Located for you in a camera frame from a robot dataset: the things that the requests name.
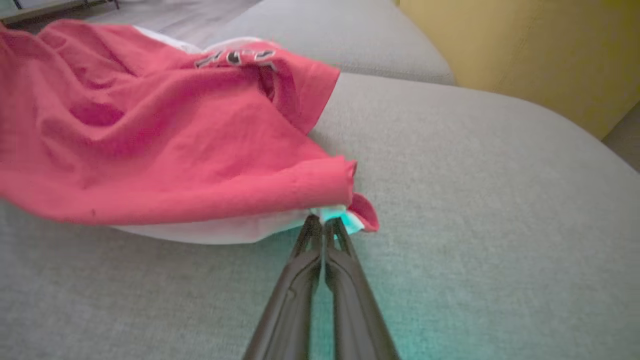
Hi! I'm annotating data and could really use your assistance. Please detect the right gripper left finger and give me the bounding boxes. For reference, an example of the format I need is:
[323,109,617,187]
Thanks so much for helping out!
[242,215,326,360]

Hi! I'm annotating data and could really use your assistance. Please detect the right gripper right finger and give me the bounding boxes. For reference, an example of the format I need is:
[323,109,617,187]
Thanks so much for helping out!
[324,217,401,360]

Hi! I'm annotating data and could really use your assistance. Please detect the large grey sofa seat cushion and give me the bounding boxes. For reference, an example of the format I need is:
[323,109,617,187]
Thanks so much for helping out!
[0,72,640,360]

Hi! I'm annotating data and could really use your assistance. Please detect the red shorts with white stripes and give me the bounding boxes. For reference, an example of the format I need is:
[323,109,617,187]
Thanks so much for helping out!
[0,19,381,246]

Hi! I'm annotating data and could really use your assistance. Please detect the small grey sofa cushion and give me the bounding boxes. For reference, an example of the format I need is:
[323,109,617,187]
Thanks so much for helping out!
[207,0,456,86]

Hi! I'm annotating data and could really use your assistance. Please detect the low wooden furniture dark legs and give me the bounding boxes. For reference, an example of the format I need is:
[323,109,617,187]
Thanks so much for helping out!
[0,0,121,25]

